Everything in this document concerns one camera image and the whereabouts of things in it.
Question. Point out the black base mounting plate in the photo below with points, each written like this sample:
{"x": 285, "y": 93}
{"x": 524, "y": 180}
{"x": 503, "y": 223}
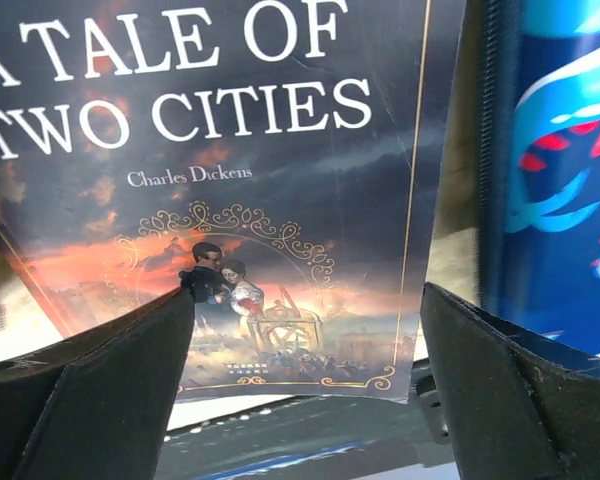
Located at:
{"x": 319, "y": 437}

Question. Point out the dark tale of two cities book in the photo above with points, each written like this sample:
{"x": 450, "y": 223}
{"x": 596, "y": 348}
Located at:
{"x": 277, "y": 161}

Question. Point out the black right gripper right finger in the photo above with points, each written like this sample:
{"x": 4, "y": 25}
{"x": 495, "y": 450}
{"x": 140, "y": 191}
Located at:
{"x": 517, "y": 405}

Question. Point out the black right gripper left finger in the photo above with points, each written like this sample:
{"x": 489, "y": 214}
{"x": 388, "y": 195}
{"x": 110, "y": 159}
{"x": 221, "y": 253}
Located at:
{"x": 96, "y": 405}

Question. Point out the blue pencil case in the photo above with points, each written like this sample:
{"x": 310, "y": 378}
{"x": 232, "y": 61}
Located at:
{"x": 539, "y": 168}

